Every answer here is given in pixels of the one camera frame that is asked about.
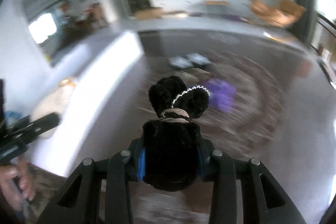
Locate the black plush bundle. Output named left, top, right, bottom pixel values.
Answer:
left=142, top=76, right=210, bottom=192

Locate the blue white ointment box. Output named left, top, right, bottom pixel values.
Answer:
left=5, top=110, right=23, bottom=126

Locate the person's left hand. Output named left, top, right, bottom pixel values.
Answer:
left=1, top=156, right=35, bottom=211

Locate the white storage box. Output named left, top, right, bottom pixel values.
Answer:
left=30, top=31, right=144, bottom=177

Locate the purple robot toy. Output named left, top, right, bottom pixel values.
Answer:
left=204, top=78, right=236, bottom=113

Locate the black flat box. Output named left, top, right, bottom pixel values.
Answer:
left=169, top=53, right=211, bottom=70

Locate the cardboard box on floor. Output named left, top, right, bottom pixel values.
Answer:
left=134, top=7, right=165, bottom=20

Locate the orange lounge chair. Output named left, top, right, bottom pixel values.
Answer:
left=250, top=0, right=306, bottom=28

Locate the wooden bench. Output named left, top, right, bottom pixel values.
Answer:
left=203, top=1, right=230, bottom=14

